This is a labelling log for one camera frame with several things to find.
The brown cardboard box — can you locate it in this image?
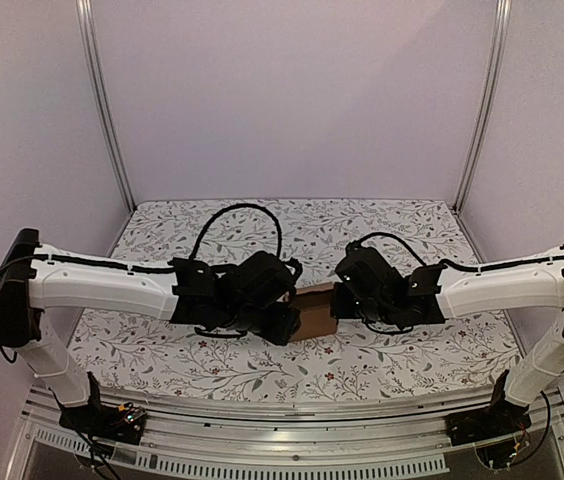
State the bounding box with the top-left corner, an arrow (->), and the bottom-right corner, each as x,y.
290,283 -> 338,343

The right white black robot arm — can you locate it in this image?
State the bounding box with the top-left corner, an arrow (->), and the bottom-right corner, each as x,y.
331,240 -> 564,436

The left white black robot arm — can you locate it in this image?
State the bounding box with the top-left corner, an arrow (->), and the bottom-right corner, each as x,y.
0,229 -> 302,434

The floral patterned table mat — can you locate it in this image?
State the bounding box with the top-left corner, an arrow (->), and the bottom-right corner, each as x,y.
69,199 -> 520,403

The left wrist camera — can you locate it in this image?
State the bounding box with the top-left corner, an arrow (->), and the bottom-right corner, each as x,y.
284,258 -> 303,284

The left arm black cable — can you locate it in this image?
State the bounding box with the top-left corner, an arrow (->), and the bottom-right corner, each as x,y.
189,202 -> 284,264

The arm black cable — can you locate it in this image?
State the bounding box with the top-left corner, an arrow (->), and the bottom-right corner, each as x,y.
356,232 -> 468,274
189,202 -> 284,264

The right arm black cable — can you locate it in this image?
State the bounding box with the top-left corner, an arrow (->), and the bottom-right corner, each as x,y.
356,232 -> 468,274

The front aluminium rail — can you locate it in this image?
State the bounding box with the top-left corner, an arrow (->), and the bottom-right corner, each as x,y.
4,384 -> 564,480

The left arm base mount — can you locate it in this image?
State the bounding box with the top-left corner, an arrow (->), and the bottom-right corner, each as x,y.
59,372 -> 147,445

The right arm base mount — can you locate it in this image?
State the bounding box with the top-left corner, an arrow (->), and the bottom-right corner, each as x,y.
444,370 -> 531,446

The right aluminium frame post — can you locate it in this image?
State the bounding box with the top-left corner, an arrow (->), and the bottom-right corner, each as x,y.
452,0 -> 512,216

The aluminium frame post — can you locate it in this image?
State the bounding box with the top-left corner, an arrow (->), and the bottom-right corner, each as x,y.
452,0 -> 512,216
76,0 -> 137,213

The left aluminium frame post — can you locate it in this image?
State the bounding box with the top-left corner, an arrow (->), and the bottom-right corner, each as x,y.
76,0 -> 137,213

